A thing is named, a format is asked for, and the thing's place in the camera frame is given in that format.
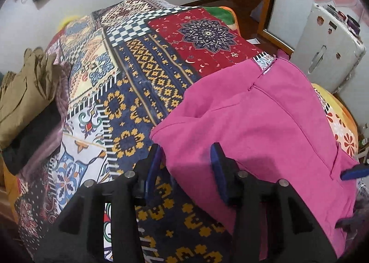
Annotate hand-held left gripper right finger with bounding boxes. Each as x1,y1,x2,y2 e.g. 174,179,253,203
210,142,338,263

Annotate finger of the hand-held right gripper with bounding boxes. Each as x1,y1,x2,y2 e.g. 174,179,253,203
340,165,369,180
336,208,365,233

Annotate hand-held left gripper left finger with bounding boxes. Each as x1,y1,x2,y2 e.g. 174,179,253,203
35,143,162,263

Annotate pink pants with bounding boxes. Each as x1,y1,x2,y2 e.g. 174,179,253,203
150,58,364,260

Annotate khaki pants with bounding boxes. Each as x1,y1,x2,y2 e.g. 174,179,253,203
0,47,62,151

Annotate orange floral bed sheet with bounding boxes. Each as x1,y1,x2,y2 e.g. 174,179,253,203
313,83,359,160

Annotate patchwork patterned blanket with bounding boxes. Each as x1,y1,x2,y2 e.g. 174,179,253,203
14,0,276,263

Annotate mauve cloth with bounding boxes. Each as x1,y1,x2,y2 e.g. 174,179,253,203
17,60,72,178

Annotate black cloth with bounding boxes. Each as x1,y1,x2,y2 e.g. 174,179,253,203
1,102,62,175

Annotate small white refrigerator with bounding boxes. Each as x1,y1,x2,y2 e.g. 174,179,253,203
290,2,366,93

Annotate yellow hoop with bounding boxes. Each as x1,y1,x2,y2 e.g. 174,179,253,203
59,15,80,29

